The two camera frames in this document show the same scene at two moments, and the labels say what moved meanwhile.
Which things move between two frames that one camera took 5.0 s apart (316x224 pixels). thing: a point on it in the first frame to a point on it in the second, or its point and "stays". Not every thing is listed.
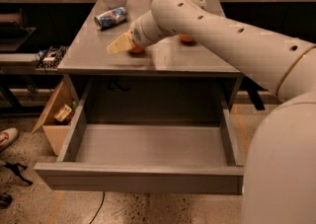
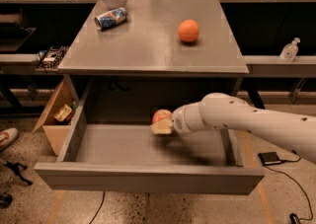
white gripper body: [138, 32] to [178, 119]
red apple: [138, 49] to [161, 114]
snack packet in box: [63, 113] stays
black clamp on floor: [14, 167] stays
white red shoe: [8, 136] stays
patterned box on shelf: [50, 58] stays
